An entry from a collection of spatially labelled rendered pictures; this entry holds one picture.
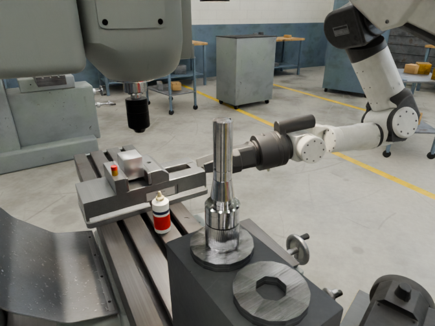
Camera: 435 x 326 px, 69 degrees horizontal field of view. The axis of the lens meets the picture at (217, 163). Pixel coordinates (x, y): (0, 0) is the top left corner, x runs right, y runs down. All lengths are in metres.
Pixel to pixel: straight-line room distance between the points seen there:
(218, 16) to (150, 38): 7.63
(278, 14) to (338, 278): 7.83
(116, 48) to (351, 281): 1.87
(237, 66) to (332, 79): 2.35
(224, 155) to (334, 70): 6.42
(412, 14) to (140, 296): 0.72
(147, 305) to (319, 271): 1.60
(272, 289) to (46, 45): 0.46
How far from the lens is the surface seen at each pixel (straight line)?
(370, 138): 0.90
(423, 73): 4.22
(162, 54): 0.62
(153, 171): 0.86
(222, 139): 0.37
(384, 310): 1.21
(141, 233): 0.82
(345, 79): 6.70
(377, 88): 0.92
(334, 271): 2.18
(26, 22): 0.55
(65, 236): 0.98
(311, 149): 0.77
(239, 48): 5.10
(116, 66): 0.62
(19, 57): 0.55
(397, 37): 9.09
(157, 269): 0.72
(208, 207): 0.41
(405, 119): 0.92
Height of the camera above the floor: 1.43
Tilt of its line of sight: 25 degrees down
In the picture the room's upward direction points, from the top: straight up
